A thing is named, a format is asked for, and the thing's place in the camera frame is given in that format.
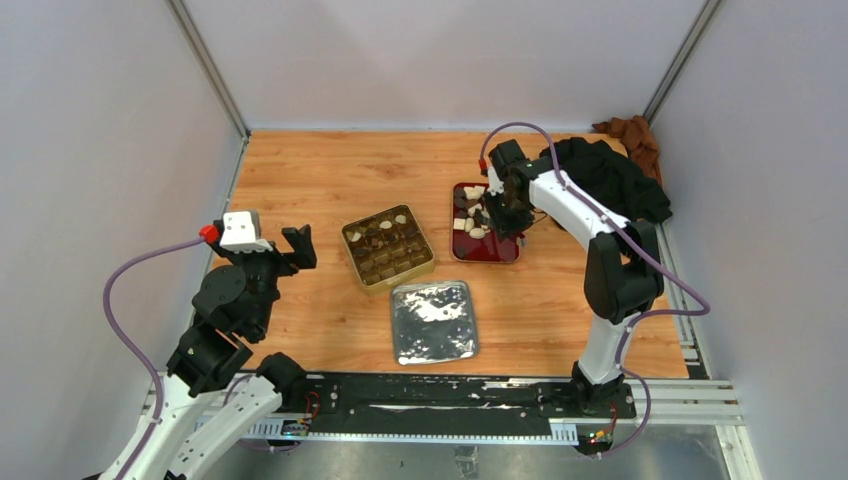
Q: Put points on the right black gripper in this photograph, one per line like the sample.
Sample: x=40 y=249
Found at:
x=506 y=226

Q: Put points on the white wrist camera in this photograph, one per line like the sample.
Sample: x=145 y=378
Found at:
x=236 y=232
x=503 y=156

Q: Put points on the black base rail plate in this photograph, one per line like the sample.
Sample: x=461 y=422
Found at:
x=442 y=408

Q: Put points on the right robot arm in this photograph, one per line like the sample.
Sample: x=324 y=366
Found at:
x=623 y=273

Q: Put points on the red chocolate tray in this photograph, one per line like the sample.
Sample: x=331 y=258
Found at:
x=473 y=238

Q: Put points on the black cloth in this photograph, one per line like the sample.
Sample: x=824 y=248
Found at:
x=613 y=180

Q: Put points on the gold chocolate tin box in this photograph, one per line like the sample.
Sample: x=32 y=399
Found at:
x=392 y=257

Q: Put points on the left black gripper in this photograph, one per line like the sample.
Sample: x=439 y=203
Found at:
x=301 y=242

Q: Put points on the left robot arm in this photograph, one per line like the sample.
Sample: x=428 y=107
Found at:
x=202 y=405

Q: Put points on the brown cloth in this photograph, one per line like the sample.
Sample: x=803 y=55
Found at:
x=638 y=140

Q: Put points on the silver tin lid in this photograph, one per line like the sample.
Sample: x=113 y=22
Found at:
x=433 y=322

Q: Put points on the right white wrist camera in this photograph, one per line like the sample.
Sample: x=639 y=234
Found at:
x=503 y=156

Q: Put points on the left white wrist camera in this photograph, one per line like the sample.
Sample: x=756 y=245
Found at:
x=236 y=232

